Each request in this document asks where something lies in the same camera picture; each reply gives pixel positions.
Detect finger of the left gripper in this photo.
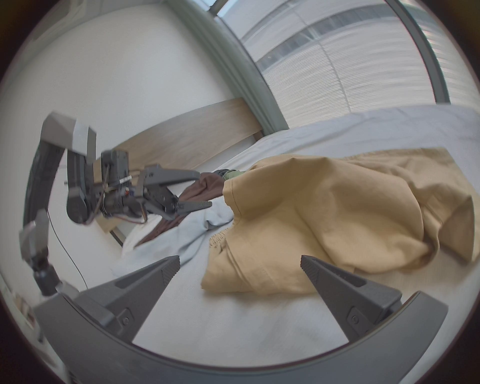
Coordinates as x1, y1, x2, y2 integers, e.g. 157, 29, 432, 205
142, 164, 202, 188
165, 199, 214, 221

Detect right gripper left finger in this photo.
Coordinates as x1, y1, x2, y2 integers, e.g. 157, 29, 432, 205
75, 255, 181, 345

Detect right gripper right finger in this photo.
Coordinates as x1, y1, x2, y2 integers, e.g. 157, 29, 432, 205
300, 255, 404, 344

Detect brown garment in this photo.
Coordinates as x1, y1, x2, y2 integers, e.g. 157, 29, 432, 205
135, 172, 226, 248

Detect pale blue garment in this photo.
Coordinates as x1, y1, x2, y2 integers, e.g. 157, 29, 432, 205
110, 204, 235, 278

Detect green garment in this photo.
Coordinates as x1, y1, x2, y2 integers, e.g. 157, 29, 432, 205
215, 169, 246, 181

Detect tan trousers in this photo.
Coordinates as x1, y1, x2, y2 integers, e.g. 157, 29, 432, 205
200, 147, 480, 295

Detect bed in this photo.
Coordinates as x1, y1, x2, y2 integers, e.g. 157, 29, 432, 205
92, 97, 480, 370

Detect window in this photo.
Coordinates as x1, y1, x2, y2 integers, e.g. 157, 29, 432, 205
210, 0, 480, 130

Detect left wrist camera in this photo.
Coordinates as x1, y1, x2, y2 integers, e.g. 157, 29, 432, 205
100, 150, 131, 184

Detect black cable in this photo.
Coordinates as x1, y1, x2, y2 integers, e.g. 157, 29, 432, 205
46, 208, 90, 290

